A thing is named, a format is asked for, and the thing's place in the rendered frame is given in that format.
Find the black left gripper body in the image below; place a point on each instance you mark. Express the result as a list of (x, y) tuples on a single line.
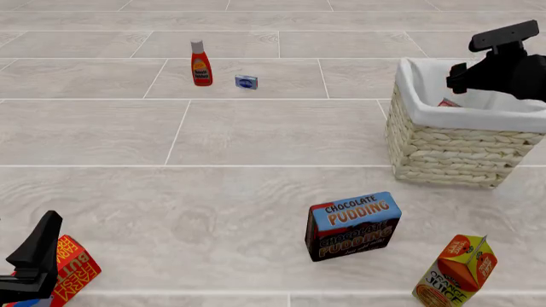
[(23, 288)]

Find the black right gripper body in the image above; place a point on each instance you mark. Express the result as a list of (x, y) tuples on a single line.
[(456, 78)]

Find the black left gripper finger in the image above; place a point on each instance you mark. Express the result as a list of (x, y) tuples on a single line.
[(39, 246)]

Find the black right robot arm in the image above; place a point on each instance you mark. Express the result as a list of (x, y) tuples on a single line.
[(518, 75)]

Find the white cloth basket liner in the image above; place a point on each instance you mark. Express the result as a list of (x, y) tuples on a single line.
[(469, 121)]

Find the woven cream wicker basket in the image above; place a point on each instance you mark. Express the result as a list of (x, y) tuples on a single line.
[(452, 153)]

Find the red packet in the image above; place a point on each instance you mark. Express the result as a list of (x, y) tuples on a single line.
[(448, 103)]

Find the red butter box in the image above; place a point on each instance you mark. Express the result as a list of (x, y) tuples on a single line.
[(77, 272)]

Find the flat black plate on stalk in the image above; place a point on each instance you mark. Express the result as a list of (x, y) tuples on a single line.
[(503, 34)]

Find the chocolate pudding box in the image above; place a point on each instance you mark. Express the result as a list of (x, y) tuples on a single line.
[(352, 228)]

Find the orange juice carton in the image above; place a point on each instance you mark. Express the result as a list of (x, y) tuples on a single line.
[(458, 275)]

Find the small blue and white box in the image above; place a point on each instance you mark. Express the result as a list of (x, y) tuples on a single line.
[(246, 82)]

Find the red ketchup bottle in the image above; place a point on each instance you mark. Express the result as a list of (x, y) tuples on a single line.
[(201, 68)]

